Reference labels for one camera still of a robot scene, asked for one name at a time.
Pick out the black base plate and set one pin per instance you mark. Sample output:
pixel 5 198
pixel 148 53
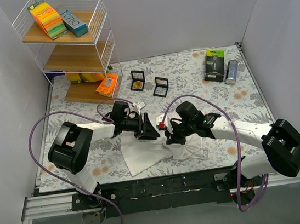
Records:
pixel 158 193

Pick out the green black razor package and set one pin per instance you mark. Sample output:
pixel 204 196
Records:
pixel 214 65

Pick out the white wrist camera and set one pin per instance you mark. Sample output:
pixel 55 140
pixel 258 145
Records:
pixel 162 122
pixel 137 107

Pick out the teal grey carton box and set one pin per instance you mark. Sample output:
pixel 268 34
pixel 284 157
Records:
pixel 72 22

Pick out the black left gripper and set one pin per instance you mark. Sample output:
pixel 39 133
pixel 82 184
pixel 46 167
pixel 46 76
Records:
pixel 144 126

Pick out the aluminium frame rail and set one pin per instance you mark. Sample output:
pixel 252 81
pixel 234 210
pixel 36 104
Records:
pixel 62 204

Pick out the white garment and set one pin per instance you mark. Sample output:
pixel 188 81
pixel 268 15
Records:
pixel 140 155

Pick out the yellow sponge pack lower shelf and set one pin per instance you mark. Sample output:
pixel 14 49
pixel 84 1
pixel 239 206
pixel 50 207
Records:
pixel 85 77

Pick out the white wire wooden shelf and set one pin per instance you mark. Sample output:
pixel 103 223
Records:
pixel 94 52

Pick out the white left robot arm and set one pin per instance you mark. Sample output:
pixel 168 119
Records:
pixel 70 148

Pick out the right black display box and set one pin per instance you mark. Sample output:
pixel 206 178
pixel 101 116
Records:
pixel 161 87

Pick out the orange sponge pack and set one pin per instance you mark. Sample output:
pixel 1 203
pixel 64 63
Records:
pixel 48 19

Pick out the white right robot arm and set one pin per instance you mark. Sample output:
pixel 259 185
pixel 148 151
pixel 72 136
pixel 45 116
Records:
pixel 279 142

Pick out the orange small package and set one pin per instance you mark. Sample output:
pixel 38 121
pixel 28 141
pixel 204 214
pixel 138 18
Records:
pixel 108 86

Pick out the blue silver can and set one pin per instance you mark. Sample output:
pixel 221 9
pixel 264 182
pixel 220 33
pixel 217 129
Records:
pixel 231 73

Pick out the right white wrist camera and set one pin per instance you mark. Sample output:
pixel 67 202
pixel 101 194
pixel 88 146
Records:
pixel 162 122

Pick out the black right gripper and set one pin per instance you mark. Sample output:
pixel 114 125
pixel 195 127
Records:
pixel 175 130

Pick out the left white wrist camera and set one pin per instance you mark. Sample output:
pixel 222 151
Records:
pixel 137 107

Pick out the left black display box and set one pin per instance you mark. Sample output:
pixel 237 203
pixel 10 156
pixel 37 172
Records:
pixel 137 76

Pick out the black display box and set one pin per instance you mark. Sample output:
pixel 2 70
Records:
pixel 161 87
pixel 137 76

